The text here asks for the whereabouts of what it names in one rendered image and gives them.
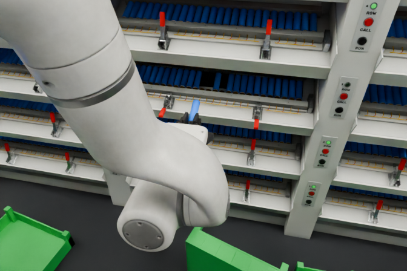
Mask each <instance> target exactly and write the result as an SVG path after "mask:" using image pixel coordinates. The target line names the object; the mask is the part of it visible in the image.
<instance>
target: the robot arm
mask: <svg viewBox="0 0 407 271"><path fill-rule="evenodd" d="M0 38H3V39H4V40H5V41H7V42H8V43H9V44H10V46H11V47H12V49H13V50H14V51H15V53H16V54H17V55H18V57H19V58H20V60H21V61H22V62H23V64H24V65H25V66H26V68H27V69H28V70H29V72H30V73H31V75H32V76H33V77H34V79H35V80H36V81H37V83H38V84H39V86H40V87H41V88H42V90H43V91H44V93H45V94H46V95H47V97H48V98H49V99H50V101H51V102H52V104H53V105H54V106H55V108H56V109H57V110H58V111H59V113H60V114H61V116H62V117H63V118H64V120H65V121H66V122H67V123H68V125H69V126H70V128H71V129H72V130H73V132H74V133H75V134H76V136H77V137H78V139H79V140H80V141H81V142H82V144H83V145H84V146H85V148H86V149H87V151H88V152H89V153H90V155H91V156H92V157H93V158H94V159H95V160H96V161H97V162H98V163H99V164H100V165H101V166H102V167H104V168H105V169H107V170H109V171H111V172H114V173H117V174H120V175H124V176H127V177H132V178H137V179H139V181H138V182H137V184H136V186H135V188H134V190H133V192H132V193H131V195H130V197H129V199H128V201H127V203H126V205H125V207H124V209H123V211H122V212H121V214H120V216H119V218H118V221H117V230H118V232H119V234H120V236H121V237H122V238H123V240H124V241H125V242H127V243H128V244H129V245H131V246H133V247H134V248H137V249H139V250H143V251H146V252H158V251H161V250H164V249H166V248H167V247H169V246H170V244H171V243H172V242H173V238H174V235H175V233H176V230H177V229H178V228H180V227H183V226H193V227H214V226H219V225H221V224H222V223H223V222H224V221H225V220H226V219H227V217H228V215H229V211H230V190H229V189H228V183H227V179H226V176H225V173H224V170H223V167H222V165H221V163H220V161H219V159H218V158H217V156H216V155H215V153H214V152H213V151H212V150H211V149H210V148H209V147H208V146H207V144H209V142H210V141H212V140H213V139H214V134H213V133H212V132H209V131H208V130H207V129H206V128H205V127H203V126H201V119H200V118H199V113H196V114H195V116H194V119H193V124H192V125H189V124H188V112H185V114H184V116H183V117H181V118H180V120H179V121H177V122H176V123H164V122H162V121H160V120H159V119H157V118H156V116H155V115H154V112H153V109H152V107H151V104H150V101H149V99H148V96H147V94H146V91H145V88H144V85H143V83H142V80H141V77H140V75H139V72H138V70H137V67H136V64H135V62H134V59H133V57H132V54H131V51H130V49H129V47H128V44H127V41H126V39H125V36H124V34H123V31H122V29H121V26H120V24H119V21H118V19H117V16H116V14H115V11H114V8H113V6H112V3H111V1H110V0H0Z"/></svg>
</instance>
